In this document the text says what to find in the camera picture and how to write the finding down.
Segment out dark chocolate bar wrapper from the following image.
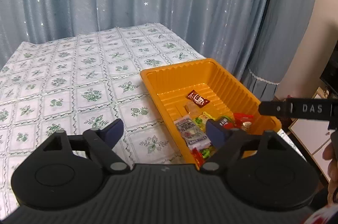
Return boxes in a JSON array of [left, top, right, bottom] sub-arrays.
[[216, 116, 235, 130]]

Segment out red gold snack packet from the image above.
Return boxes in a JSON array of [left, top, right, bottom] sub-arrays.
[[233, 113, 254, 132]]

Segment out person right hand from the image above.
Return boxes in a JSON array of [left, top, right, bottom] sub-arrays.
[[322, 141, 337, 204]]

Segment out white red snack packet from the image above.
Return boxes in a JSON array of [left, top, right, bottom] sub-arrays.
[[174, 115, 211, 151]]

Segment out yellow green candy packet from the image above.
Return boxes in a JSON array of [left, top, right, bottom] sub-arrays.
[[192, 111, 216, 132]]

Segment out small brown candy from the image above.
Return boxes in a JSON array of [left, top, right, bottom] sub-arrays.
[[184, 101, 201, 119]]

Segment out dark red snack packet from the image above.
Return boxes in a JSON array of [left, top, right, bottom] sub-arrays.
[[187, 90, 210, 108]]

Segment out floral white tablecloth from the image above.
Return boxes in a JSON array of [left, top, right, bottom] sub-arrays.
[[1, 24, 216, 223]]

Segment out orange plastic tray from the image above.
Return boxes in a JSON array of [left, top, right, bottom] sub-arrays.
[[140, 58, 281, 164]]

